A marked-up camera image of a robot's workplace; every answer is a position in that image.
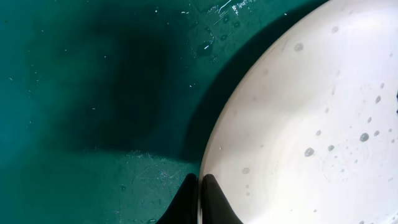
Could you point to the teal plastic tray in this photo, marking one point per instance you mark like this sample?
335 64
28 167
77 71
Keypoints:
106 105

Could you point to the pink white plate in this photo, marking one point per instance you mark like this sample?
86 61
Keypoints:
310 133

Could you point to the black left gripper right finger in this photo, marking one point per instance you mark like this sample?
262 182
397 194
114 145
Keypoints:
215 208

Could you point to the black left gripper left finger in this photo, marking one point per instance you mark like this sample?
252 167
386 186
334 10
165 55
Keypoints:
184 206

